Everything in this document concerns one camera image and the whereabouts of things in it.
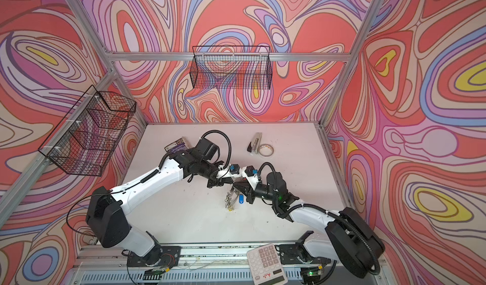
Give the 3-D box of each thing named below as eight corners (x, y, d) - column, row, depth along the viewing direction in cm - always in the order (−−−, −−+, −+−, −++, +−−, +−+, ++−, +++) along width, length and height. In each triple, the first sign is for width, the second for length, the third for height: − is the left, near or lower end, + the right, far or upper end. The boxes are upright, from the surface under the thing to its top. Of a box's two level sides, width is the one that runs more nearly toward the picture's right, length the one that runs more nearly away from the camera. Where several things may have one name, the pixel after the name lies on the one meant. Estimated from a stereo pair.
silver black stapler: (247, 152, 107) (247, 149, 105) (253, 133, 117) (253, 131, 115) (257, 154, 106) (257, 151, 104) (262, 135, 115) (262, 132, 114)
